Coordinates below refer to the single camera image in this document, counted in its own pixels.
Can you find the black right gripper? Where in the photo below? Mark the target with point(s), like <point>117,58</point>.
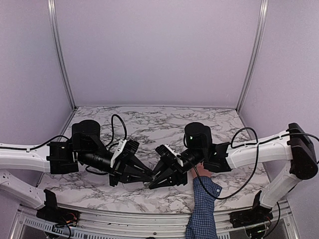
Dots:
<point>174,176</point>

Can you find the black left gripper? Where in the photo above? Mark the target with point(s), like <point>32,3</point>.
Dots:
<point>117,173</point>

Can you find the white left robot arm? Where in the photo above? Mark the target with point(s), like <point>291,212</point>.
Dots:
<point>84,147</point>

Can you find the blue checkered sleeve forearm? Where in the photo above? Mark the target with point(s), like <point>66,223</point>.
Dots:
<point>201,224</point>

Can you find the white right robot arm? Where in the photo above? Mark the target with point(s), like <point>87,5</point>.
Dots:
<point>292,150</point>

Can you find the person's hand with long nails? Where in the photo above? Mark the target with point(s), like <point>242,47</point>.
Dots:
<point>200,171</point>

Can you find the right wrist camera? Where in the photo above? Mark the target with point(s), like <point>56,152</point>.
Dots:
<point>176,156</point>

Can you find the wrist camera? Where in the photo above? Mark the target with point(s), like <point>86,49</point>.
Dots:
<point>176,156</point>
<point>119,149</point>

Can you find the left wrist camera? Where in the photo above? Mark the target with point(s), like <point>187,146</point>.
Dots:
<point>119,149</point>

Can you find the aluminium front rail frame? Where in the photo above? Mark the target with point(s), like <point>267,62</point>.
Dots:
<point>99,224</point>

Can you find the left aluminium corner post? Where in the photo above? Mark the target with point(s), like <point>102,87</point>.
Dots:
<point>59,52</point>

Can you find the aluminium corner post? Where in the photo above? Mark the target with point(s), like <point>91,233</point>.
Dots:
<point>254,54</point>
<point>59,52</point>

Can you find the right aluminium corner post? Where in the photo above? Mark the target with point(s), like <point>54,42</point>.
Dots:
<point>254,54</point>

